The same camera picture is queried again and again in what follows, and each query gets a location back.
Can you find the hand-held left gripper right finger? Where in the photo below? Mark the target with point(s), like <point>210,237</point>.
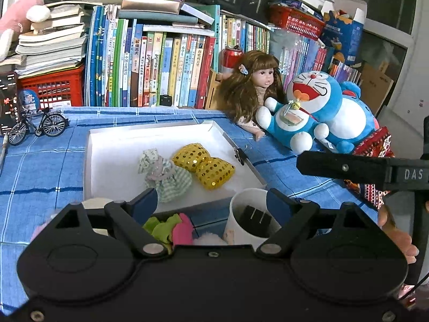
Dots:
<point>277,205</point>

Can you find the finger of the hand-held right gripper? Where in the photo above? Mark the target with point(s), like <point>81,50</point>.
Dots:
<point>342,167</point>

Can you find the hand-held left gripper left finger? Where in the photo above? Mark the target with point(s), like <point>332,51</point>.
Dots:
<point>146,204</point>

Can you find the green and pink plush toy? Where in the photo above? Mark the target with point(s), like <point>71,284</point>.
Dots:
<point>164,229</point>

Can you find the white shallow cardboard box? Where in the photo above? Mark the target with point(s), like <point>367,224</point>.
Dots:
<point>117,154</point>

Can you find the white sock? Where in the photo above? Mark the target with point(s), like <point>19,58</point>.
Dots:
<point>209,239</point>

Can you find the person's right hand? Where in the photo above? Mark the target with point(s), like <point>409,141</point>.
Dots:
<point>400,241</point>

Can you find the green checked doll dress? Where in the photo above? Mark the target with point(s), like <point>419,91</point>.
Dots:
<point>167,177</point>

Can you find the red black patterned bag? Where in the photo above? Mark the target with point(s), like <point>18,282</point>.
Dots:
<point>375,144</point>

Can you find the white cup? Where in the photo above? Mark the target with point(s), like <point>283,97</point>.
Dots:
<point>235,214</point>

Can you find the large blue cat plush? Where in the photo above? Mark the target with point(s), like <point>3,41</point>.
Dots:
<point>352,117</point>

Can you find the black binder clip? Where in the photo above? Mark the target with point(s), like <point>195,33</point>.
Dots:
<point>240,156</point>

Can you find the small blue cat plush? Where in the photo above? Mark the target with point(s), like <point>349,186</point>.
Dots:
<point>301,120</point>

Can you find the yellow sequin bow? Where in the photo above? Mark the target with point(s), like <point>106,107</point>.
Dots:
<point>204,166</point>

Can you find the brown cardboard box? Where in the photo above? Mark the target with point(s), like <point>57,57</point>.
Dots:
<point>375,87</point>

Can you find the blue checked tablecloth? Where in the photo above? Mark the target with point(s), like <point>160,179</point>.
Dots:
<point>50,174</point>

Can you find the small black object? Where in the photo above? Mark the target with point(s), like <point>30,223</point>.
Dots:
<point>165,100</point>

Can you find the brown-haired doll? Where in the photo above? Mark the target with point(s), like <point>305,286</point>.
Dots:
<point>249,84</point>

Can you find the black toy bicycle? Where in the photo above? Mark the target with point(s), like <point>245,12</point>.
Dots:
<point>50,124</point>

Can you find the wooden bookend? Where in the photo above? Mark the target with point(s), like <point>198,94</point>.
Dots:
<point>211,90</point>

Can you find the blue printed carton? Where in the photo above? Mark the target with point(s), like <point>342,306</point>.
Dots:
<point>345,35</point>

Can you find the row of upright books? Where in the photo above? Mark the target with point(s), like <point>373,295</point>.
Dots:
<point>161,70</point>

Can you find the red plastic crate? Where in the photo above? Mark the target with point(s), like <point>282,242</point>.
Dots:
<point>50,87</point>

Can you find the grey pen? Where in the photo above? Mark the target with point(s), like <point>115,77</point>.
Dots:
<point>3,152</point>

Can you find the red plastic basket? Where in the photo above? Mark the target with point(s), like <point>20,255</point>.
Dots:
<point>298,21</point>

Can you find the red drink can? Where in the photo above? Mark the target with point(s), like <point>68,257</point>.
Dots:
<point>231,57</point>

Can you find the blue round ornament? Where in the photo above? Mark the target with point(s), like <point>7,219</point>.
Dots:
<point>28,99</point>

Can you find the dark printed box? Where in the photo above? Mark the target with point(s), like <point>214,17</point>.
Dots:
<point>8,104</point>

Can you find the white spiral-bound book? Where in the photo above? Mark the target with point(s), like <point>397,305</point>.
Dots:
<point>177,31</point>

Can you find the stack of worn books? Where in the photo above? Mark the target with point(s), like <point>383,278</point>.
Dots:
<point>50,47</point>

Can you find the dark green flat book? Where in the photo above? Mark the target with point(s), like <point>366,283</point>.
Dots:
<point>150,16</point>

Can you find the teal and white flat book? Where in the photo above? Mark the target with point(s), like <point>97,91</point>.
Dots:
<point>197,12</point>

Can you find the gold flat box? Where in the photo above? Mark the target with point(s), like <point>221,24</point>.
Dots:
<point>150,5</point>

